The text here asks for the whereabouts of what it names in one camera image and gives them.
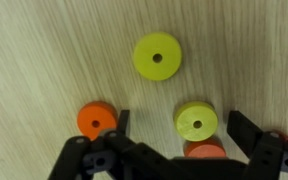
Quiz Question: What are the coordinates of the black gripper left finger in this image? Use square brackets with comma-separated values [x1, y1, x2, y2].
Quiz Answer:
[47, 110, 174, 180]

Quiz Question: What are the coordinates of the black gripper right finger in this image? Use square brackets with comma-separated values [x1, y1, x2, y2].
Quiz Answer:
[227, 111, 288, 180]

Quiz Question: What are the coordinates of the orange ring pair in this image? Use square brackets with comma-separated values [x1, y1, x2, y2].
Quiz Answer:
[183, 138, 227, 159]

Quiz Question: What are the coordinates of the yellow ring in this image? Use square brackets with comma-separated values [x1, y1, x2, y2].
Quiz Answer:
[132, 31, 183, 82]
[173, 101, 219, 142]

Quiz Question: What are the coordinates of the orange ring lower middle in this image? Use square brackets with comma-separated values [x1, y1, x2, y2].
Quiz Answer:
[76, 101, 119, 141]

